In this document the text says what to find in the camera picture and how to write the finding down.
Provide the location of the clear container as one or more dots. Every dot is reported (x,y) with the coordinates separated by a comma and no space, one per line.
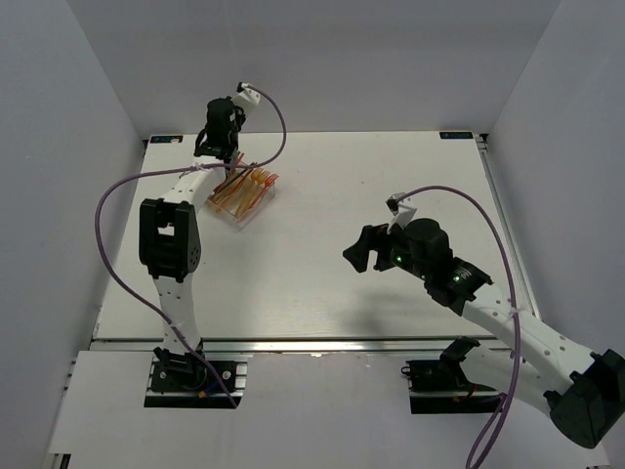
(239,220)

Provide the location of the red plastic fork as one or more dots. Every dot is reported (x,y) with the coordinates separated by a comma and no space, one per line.
(266,185)

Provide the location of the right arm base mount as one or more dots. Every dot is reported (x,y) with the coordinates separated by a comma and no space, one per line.
(440,386)

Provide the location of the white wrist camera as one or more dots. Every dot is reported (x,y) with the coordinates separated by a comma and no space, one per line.
(247,98)
(402,209)

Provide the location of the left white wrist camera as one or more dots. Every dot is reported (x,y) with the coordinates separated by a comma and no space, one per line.
(247,98)

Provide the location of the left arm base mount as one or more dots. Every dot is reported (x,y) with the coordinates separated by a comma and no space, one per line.
(182,381)

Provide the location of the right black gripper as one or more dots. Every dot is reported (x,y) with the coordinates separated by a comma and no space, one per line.
(358,253)

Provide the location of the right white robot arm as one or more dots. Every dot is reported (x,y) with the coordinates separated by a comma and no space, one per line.
(579,389)

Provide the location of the blue corner sticker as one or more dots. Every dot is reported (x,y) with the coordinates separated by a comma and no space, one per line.
(165,139)
(456,135)

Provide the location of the aluminium table rail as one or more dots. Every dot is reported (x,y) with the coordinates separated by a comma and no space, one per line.
(302,346)

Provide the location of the right blue corner sticker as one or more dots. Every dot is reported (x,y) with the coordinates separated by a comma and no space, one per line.
(456,135)

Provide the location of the orange plastic fork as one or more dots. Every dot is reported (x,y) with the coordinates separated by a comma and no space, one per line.
(265,175)
(255,178)

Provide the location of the left blue corner sticker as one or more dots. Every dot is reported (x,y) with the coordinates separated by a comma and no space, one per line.
(165,139)

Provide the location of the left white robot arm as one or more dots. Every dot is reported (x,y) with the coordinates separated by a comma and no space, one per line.
(169,242)

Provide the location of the red plastic chopstick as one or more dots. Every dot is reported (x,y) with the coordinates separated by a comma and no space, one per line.
(229,191)
(233,173)

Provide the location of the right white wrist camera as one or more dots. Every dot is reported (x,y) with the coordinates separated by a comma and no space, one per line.
(402,209)

